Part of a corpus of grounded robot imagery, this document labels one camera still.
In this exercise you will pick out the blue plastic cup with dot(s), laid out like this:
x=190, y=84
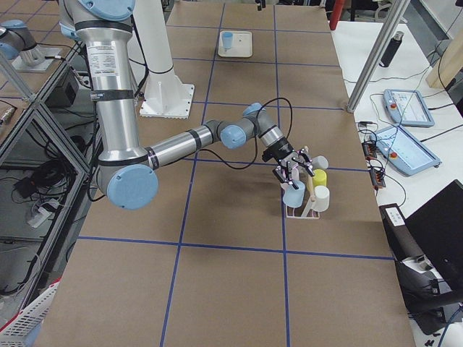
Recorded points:
x=227, y=39
x=294, y=194

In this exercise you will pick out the robot teach pendant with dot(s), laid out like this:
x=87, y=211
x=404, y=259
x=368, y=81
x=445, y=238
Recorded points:
x=404, y=151
x=407, y=107

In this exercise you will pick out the pale cream plastic cup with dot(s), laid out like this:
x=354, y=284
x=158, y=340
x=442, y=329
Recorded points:
x=322, y=199

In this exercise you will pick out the aluminium profile post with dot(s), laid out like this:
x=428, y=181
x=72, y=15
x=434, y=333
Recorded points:
x=388, y=28

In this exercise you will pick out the pink plastic cup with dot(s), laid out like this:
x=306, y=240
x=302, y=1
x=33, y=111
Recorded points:
x=291, y=175

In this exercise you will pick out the black usb hub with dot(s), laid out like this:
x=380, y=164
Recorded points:
x=375, y=167

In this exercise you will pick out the white wire cup rack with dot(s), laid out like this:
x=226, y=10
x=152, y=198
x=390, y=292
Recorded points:
x=305, y=211

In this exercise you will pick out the black box with white label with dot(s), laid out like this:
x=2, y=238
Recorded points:
x=405, y=235

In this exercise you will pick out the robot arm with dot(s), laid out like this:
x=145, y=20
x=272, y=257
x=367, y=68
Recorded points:
x=133, y=81

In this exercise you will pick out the grey plastic cup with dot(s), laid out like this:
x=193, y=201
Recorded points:
x=320, y=162

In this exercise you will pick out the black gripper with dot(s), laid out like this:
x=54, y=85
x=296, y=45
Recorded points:
x=283, y=152

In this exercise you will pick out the yellow plastic cup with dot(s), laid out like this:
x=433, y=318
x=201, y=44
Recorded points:
x=320, y=178

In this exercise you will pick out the black water bottle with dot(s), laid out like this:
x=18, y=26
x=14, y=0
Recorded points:
x=391, y=49

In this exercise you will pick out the cream tray with bunny print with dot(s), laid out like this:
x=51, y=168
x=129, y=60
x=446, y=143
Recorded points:
x=242, y=45

